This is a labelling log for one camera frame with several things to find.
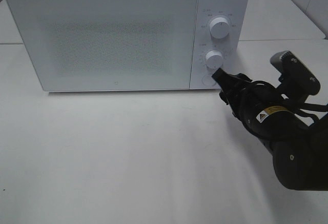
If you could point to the round white door button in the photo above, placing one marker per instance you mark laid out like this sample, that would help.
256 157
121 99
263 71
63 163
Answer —
208 81

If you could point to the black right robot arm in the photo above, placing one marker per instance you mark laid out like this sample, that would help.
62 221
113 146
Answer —
302 164

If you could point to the white microwave door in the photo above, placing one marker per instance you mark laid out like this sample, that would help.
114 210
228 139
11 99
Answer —
104 45

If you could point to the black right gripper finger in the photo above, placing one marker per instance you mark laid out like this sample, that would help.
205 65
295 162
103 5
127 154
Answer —
297 82
230 85

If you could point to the white microwave oven body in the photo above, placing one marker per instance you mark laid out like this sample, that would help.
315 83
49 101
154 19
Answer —
220 1

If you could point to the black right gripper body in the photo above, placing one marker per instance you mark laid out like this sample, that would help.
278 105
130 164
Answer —
269 115

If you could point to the white dial knob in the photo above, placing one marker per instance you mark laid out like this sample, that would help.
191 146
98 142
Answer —
219 27
214 59

